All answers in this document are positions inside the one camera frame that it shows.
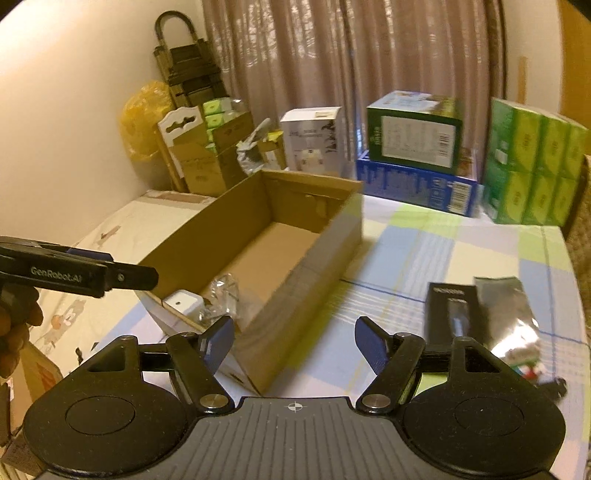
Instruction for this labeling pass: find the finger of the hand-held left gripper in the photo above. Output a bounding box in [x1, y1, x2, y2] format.
[105, 263, 160, 291]
[46, 244, 115, 264]

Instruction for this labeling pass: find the person's left hand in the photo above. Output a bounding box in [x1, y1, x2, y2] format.
[0, 287, 44, 379]

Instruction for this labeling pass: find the white humidifier box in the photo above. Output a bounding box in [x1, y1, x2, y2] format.
[279, 107, 345, 175]

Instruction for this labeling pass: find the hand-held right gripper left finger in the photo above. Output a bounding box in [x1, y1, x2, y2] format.
[85, 316, 236, 414]

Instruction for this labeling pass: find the brown cardboard box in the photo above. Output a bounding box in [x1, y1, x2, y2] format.
[139, 170, 365, 395]

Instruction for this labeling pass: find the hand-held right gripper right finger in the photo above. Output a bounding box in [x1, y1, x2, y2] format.
[355, 316, 506, 413]

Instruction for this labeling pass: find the printed bed sheet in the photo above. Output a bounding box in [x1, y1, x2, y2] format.
[28, 189, 218, 402]

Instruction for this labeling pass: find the stack of green tissue packs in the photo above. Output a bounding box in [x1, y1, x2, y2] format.
[482, 97, 591, 227]

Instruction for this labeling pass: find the yellow plastic bag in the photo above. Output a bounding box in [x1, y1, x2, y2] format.
[121, 80, 174, 162]

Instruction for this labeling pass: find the pink curtain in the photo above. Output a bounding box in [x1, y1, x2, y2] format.
[201, 0, 509, 181]

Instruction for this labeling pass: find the blue carton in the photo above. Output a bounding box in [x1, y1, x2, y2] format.
[355, 150, 481, 217]

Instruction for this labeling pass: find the dark green carton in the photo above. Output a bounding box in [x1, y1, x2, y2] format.
[366, 91, 465, 175]

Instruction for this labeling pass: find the crumpled silver bag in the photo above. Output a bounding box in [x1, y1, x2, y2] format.
[235, 117, 273, 178]

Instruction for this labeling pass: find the kraft cardboard carton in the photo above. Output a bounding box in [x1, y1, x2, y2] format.
[173, 113, 254, 195]

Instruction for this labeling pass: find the white plug-in night light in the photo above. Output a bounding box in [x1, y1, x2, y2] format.
[163, 290, 208, 324]

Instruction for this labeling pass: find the red and white packet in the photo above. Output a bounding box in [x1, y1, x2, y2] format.
[505, 348, 548, 384]

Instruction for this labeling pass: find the clear plastic bag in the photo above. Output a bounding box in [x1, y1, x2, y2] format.
[199, 273, 241, 324]

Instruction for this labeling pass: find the gold tea box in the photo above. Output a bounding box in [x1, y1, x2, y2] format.
[259, 129, 288, 169]

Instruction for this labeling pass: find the silver foil bag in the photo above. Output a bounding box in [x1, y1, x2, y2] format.
[473, 276, 541, 365]

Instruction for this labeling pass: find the brown carton with red print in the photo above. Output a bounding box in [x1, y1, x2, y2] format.
[0, 342, 63, 444]

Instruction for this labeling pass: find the checked tablecloth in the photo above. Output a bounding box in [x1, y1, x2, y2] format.
[240, 194, 585, 416]

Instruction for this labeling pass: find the black shaver box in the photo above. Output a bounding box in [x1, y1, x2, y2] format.
[425, 282, 481, 358]

